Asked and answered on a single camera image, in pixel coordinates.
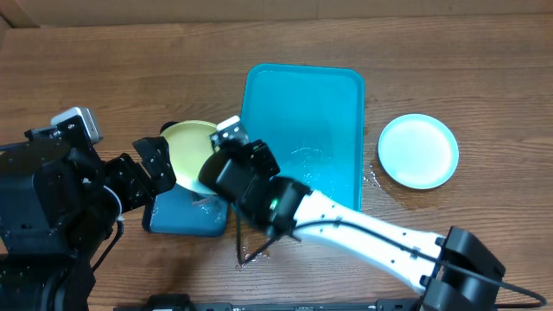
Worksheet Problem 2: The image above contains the large teal serving tray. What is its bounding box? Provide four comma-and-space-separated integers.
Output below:
241, 63, 365, 211

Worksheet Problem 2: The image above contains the yellow plate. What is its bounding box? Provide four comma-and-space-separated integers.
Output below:
160, 120, 216, 195

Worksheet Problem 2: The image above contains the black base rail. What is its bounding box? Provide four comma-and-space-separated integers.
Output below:
113, 294, 419, 311

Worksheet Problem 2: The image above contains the small black water tray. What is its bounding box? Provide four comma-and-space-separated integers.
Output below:
141, 120, 230, 238

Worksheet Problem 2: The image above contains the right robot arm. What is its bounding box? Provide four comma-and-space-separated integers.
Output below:
199, 140, 505, 310

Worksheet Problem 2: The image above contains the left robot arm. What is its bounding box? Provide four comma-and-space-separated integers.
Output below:
1, 127, 175, 310

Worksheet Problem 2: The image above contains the light blue plate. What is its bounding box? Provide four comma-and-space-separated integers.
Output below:
377, 114, 460, 190

